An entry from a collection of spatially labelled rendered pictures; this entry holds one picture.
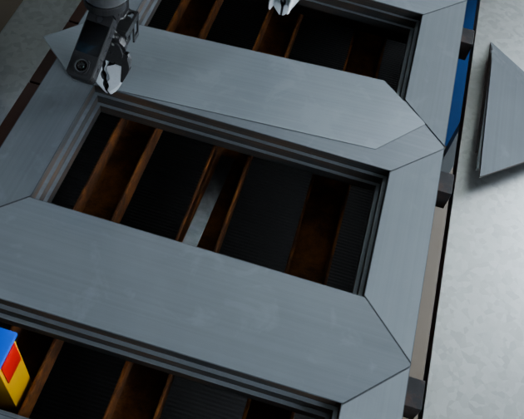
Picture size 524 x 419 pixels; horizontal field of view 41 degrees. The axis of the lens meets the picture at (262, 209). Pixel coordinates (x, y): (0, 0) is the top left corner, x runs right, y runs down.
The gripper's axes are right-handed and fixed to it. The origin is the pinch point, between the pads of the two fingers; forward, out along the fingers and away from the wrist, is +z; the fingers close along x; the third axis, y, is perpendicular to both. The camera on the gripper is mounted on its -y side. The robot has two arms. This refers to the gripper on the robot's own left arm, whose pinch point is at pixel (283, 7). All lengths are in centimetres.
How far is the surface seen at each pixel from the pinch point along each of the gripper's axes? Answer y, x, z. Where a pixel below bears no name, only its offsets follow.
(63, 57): 23.9, -35.6, 5.4
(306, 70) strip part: 8.7, 8.0, 6.2
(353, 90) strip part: 10.2, 17.9, 6.4
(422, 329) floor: 8, 58, 94
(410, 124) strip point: 14.5, 30.0, 6.6
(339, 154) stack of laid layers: 26.6, 18.8, 6.5
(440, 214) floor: -35, 57, 94
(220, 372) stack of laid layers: 72, 11, 8
